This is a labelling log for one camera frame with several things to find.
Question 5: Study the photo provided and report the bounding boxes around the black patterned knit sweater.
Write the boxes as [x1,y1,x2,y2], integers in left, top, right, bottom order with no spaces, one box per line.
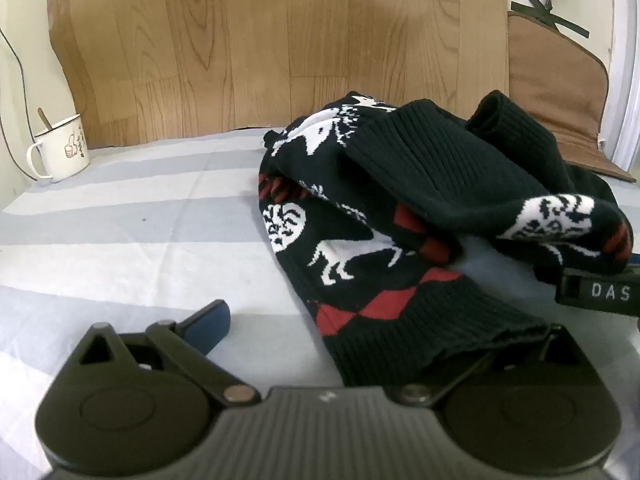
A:
[257,89,634,389]

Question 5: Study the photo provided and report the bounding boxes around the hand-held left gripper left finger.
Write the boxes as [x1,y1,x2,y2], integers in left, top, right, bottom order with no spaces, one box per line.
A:
[78,299,262,408]

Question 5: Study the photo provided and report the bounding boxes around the grey white striped bedsheet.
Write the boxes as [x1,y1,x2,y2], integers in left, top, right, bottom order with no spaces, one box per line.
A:
[0,127,640,463]

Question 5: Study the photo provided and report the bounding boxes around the black tape strip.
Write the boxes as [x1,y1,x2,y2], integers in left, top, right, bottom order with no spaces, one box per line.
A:
[516,0,592,39]
[510,0,555,15]

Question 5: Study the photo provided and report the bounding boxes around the white enamel mug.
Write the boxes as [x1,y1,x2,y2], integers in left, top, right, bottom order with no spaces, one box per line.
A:
[26,114,91,184]

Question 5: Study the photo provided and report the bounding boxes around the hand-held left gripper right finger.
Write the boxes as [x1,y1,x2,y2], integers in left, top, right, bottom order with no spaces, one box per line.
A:
[392,324,596,408]

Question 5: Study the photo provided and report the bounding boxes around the wood-pattern vinyl sheet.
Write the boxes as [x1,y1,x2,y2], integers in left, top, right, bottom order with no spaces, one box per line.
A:
[46,0,512,150]

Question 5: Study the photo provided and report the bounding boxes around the thin black wall cable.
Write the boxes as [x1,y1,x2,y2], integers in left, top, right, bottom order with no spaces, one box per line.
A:
[0,25,37,179]

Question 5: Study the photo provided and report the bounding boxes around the white window frame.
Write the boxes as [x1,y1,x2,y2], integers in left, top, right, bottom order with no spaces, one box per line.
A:
[597,0,640,181]

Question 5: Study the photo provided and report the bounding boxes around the brown padded mat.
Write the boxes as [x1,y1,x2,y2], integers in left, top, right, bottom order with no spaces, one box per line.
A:
[507,10,639,184]

